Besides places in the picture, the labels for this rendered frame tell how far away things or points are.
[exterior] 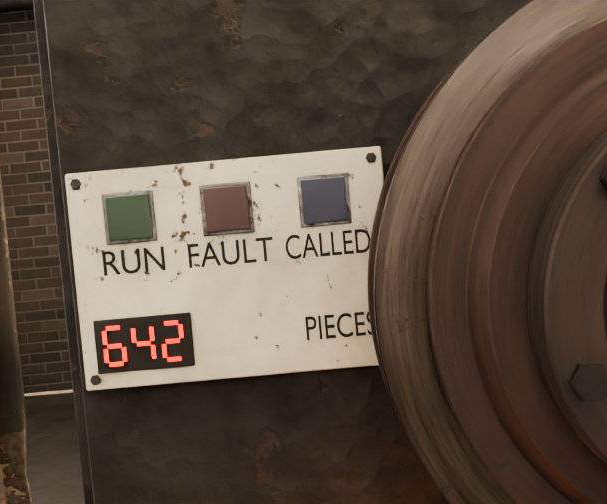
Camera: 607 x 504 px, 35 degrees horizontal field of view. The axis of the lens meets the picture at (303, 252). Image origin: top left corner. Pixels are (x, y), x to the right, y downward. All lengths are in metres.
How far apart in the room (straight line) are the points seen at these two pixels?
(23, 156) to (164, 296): 6.26
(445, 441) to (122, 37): 0.42
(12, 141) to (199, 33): 6.27
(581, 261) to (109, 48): 0.43
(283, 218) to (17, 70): 6.36
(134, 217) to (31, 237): 6.24
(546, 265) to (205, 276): 0.31
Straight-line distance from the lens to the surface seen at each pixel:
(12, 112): 7.08
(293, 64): 0.81
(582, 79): 0.66
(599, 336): 0.60
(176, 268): 0.79
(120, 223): 0.79
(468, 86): 0.67
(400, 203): 0.65
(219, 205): 0.78
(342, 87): 0.81
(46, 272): 7.01
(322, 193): 0.78
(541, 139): 0.63
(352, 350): 0.79
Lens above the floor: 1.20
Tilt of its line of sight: 3 degrees down
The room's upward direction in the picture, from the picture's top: 5 degrees counter-clockwise
